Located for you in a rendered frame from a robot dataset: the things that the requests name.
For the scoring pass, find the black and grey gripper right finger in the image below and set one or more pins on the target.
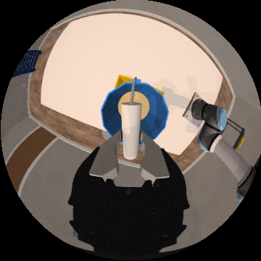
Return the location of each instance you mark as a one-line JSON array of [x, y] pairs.
[[158, 166]]

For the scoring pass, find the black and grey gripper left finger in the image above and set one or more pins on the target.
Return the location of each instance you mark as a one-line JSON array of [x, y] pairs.
[[100, 165]]

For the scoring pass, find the blue pail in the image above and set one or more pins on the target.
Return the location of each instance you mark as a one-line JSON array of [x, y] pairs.
[[148, 110]]

